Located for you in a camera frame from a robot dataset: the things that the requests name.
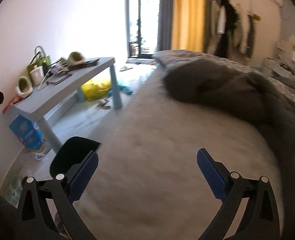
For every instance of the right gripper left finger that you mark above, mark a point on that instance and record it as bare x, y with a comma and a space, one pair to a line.
80, 174

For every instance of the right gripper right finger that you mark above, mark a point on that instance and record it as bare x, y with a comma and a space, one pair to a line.
215, 173

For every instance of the light blue side table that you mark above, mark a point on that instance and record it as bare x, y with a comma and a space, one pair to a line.
40, 102

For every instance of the white lidded cup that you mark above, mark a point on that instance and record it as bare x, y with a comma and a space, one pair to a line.
37, 74

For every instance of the blue cardboard box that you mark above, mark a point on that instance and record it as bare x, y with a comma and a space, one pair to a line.
28, 134

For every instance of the green handbag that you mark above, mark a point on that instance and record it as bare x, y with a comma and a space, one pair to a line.
40, 59

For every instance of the pale green pet bowl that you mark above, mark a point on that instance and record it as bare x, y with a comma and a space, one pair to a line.
14, 190

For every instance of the grey bed sheet mattress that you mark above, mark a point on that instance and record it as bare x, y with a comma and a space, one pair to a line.
148, 184

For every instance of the black tablet on table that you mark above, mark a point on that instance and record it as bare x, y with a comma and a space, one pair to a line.
56, 79

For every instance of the brown sticks bundle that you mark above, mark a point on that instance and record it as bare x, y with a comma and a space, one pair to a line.
82, 64

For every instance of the keys with white ball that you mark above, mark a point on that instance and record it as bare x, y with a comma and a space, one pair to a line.
104, 103

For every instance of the yellow plastic bag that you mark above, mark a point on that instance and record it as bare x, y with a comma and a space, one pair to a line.
95, 89

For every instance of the dark grey fluffy blanket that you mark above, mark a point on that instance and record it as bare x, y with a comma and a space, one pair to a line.
267, 103

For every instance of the teal plush toy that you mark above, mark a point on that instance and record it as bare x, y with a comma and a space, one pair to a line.
125, 89

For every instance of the white vanity desk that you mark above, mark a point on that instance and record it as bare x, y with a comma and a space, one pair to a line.
275, 65

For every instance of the hanging clothes rack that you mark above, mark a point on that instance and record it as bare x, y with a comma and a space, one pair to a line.
232, 32

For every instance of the grey curtain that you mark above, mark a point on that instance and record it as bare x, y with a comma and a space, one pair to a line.
165, 25

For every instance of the round vanity mirror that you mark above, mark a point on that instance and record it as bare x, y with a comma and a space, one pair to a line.
291, 48

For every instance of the black framed window door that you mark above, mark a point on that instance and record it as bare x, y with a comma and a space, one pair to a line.
141, 28

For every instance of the yellow curtain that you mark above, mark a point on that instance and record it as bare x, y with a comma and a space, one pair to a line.
188, 30

